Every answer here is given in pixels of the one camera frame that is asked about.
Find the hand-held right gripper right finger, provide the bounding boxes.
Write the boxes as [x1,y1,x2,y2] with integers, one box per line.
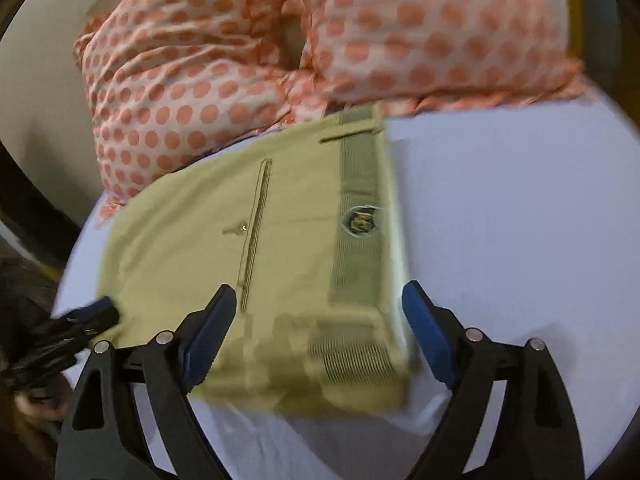
[401,280,586,480]

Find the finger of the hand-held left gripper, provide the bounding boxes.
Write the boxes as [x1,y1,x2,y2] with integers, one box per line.
[50,296,121,346]

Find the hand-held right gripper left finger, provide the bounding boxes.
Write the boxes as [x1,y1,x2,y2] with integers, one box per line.
[55,284,238,480]

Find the khaki pants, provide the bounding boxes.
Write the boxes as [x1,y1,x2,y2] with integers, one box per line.
[98,102,418,418]

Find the person's left hand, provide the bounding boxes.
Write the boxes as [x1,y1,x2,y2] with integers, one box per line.
[14,387,68,423]

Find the orange polka dot blanket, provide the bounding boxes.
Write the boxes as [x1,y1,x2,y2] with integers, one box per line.
[74,0,588,228]

